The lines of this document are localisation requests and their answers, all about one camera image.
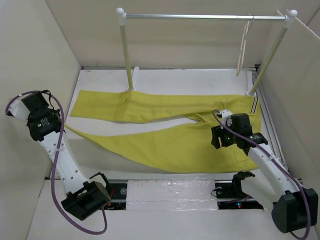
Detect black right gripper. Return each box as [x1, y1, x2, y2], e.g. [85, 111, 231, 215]
[211, 120, 239, 149]

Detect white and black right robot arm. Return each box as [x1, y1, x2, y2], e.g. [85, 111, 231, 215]
[211, 109, 319, 240]

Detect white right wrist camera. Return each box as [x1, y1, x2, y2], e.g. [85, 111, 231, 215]
[216, 109, 233, 127]

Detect yellow trousers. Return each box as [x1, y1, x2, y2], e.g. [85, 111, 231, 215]
[70, 90, 262, 173]

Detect white clothes rack with metal bar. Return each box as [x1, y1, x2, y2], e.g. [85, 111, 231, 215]
[111, 7, 298, 97]

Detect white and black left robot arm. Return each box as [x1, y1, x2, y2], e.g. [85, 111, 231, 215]
[21, 91, 113, 221]

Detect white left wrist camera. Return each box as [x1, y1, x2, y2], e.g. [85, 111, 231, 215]
[6, 100, 30, 122]

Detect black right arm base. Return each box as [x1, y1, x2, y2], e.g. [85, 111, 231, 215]
[211, 171, 264, 210]

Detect white foam block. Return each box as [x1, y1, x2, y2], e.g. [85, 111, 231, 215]
[126, 179, 218, 211]

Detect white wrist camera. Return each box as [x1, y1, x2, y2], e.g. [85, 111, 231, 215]
[216, 109, 233, 127]
[6, 100, 30, 122]

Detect beige trouser hanger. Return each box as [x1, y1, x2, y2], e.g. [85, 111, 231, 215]
[236, 20, 253, 77]

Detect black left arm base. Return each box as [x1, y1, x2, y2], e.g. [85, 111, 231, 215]
[104, 182, 128, 211]

